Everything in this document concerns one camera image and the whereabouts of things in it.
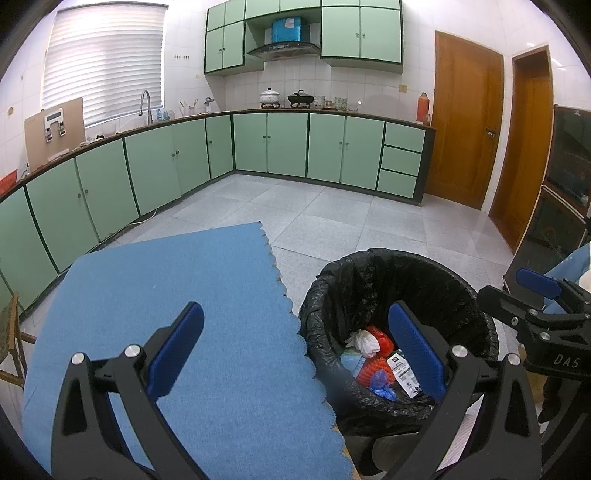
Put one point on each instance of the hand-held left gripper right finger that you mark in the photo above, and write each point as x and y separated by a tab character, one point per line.
415	350

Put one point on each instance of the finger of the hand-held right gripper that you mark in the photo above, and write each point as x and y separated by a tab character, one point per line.
535	279
501	302

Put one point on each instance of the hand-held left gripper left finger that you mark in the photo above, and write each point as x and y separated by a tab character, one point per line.
178	350

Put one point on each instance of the white green milk carton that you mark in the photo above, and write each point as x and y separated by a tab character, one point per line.
404	374

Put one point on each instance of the crimson foam net sleeve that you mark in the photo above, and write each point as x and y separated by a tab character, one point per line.
382	341

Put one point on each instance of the blue plastic bag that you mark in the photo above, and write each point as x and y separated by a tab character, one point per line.
381	383

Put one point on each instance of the orange foam net sleeve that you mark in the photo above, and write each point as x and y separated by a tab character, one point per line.
371	371

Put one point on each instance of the white tissue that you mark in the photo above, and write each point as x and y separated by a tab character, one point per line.
362	344

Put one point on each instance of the light blue paper packet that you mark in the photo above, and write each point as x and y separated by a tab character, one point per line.
353	362

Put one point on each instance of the black bagged waste bin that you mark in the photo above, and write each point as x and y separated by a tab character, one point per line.
351	286

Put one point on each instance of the blue cloth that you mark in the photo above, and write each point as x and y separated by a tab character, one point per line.
577	263

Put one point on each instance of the blue table mat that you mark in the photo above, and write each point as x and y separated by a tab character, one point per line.
184	267

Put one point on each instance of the wooden door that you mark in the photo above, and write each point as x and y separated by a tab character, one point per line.
526	161
466	124

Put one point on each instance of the black glass cabinet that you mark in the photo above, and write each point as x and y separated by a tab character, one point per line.
568	152

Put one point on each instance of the wooden chair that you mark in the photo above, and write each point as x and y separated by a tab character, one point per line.
9	323

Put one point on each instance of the red thermos flask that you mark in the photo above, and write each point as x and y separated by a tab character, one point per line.
423	108

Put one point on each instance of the green lower kitchen cabinets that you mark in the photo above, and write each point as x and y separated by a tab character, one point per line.
286	143

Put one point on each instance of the red plastic basin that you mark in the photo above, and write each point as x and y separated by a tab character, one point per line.
7	182

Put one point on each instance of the utensil holder cup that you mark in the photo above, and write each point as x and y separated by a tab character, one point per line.
190	110

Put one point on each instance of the metal kitchen faucet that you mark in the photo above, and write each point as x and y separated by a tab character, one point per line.
150	110

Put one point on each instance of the patterned ceramic jar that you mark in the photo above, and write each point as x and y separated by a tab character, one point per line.
340	103

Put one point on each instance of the cardboard box on counter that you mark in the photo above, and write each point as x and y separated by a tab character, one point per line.
34	138

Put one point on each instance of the white device on cardboard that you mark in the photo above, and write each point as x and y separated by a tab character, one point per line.
54	113

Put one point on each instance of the white cooking pot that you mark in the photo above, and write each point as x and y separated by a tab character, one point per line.
270	97

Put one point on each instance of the black wok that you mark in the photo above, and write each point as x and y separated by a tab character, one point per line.
300	98

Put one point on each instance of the white window blind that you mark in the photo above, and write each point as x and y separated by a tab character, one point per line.
101	60

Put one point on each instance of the black range hood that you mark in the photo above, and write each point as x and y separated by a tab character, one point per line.
281	48

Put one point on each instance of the blue box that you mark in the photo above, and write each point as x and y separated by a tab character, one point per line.
288	30

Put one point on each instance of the green upper wall cabinets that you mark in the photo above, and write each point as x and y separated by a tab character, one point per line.
360	37

